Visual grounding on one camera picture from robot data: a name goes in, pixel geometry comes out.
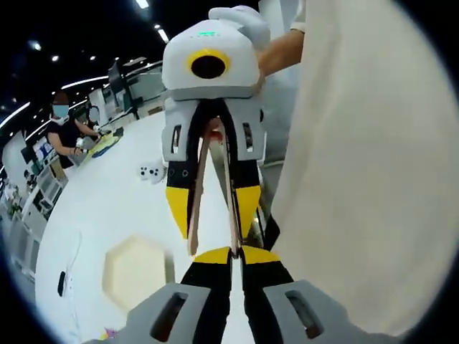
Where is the yellow cloth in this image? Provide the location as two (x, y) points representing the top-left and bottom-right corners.
(85, 128), (125, 158)

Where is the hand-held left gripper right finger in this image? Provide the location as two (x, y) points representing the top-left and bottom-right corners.
(239, 244), (399, 344)

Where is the black monitor on stand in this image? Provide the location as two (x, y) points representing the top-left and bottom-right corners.
(107, 59), (141, 121)

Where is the white game controller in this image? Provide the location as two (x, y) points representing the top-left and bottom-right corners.
(138, 163), (163, 184)

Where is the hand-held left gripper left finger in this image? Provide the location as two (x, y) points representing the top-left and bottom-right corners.
(123, 246), (232, 344)

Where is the cream hexagonal container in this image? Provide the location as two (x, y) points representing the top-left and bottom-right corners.
(102, 234), (176, 312)

